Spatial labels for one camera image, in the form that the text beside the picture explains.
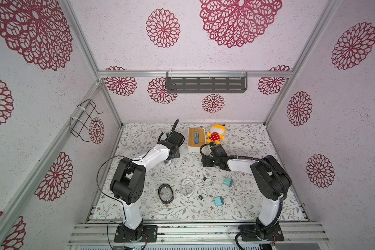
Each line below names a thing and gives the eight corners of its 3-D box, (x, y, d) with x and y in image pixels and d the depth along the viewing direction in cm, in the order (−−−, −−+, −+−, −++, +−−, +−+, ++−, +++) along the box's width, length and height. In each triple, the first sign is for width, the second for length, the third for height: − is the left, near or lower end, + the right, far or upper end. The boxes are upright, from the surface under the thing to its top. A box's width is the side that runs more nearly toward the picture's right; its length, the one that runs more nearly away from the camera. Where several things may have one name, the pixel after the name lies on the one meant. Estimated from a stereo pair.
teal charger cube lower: (214, 205, 84) (215, 204, 82) (213, 198, 87) (214, 196, 85) (223, 205, 84) (224, 204, 82) (222, 198, 87) (223, 196, 85)
